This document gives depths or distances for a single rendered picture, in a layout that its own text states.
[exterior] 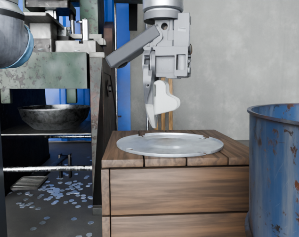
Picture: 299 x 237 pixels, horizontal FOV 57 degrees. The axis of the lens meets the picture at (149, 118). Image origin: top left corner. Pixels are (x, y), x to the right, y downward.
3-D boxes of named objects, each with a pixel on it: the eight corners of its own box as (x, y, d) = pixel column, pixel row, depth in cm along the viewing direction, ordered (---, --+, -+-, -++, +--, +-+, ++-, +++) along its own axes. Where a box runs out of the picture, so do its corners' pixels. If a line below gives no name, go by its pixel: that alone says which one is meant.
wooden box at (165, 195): (262, 296, 66) (269, 156, 62) (103, 305, 64) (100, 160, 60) (212, 218, 106) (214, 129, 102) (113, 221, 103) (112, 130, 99)
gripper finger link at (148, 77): (151, 105, 49) (151, 54, 47) (142, 104, 49) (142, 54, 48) (156, 103, 53) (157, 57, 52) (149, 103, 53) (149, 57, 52)
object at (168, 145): (176, 132, 96) (176, 130, 96) (246, 147, 72) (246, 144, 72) (99, 141, 80) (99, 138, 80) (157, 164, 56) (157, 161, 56)
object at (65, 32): (66, 36, 126) (65, 27, 126) (32, 36, 125) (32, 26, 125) (70, 40, 135) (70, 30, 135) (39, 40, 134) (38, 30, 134)
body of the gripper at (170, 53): (186, 80, 47) (188, 7, 46) (138, 80, 49) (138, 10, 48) (190, 80, 55) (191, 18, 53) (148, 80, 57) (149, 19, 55)
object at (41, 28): (49, 48, 102) (48, 11, 101) (11, 48, 102) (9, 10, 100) (65, 55, 127) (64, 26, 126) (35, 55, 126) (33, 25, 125)
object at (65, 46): (96, 54, 118) (96, 40, 118) (-12, 53, 115) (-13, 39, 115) (103, 60, 148) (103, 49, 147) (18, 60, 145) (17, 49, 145)
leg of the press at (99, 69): (120, 214, 110) (117, -23, 99) (91, 215, 109) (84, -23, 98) (125, 156, 201) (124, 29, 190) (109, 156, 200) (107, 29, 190)
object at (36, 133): (94, 134, 117) (94, 133, 117) (-10, 135, 115) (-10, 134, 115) (104, 122, 159) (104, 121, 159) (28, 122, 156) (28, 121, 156)
